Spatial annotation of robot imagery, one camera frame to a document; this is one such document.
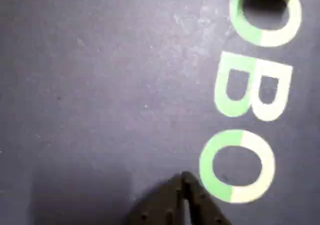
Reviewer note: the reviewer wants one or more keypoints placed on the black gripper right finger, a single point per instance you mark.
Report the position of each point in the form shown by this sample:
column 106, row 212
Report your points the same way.
column 202, row 205

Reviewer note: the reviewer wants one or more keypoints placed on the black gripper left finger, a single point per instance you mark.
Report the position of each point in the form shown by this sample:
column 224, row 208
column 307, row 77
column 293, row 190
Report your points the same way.
column 162, row 205

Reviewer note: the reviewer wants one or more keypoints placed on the dark WOWROBO printed mat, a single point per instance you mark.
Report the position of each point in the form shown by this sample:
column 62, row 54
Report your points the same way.
column 100, row 97

